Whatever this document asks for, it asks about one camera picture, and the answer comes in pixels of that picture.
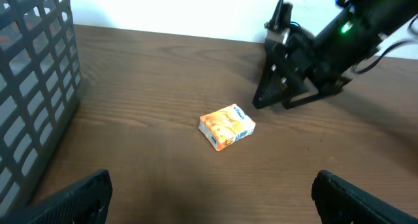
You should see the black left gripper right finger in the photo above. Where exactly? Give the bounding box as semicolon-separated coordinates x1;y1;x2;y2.
311;170;417;224

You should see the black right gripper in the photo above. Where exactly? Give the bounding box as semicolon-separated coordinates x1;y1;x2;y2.
252;34;351;109

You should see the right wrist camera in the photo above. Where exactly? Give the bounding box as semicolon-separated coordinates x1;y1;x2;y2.
265;3;293;42

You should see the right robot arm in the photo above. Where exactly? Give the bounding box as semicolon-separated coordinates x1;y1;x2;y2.
252;0;417;109

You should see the orange small box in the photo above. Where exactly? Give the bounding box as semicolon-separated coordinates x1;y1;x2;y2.
198;104;256;151

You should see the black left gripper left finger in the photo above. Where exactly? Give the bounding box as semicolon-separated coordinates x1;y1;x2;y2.
1;169;113;224

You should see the grey plastic shopping basket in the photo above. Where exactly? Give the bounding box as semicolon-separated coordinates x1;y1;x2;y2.
1;0;81;216

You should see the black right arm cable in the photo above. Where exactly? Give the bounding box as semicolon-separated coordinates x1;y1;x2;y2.
351;14;418;75

